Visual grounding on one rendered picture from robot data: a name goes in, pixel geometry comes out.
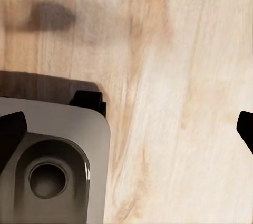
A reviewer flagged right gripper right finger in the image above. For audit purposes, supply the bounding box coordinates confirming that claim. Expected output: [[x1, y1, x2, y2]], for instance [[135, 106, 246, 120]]
[[237, 111, 253, 153]]

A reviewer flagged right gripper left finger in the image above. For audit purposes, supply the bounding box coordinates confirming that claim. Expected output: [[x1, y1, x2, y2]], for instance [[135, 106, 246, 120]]
[[0, 111, 27, 174]]

